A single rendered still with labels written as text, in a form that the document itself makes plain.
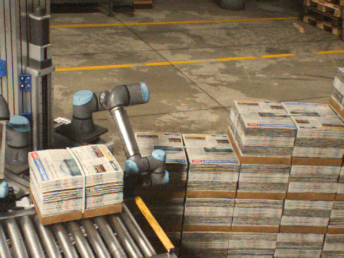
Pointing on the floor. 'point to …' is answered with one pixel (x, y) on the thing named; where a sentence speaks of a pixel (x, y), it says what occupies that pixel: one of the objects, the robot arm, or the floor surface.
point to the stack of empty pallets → (324, 15)
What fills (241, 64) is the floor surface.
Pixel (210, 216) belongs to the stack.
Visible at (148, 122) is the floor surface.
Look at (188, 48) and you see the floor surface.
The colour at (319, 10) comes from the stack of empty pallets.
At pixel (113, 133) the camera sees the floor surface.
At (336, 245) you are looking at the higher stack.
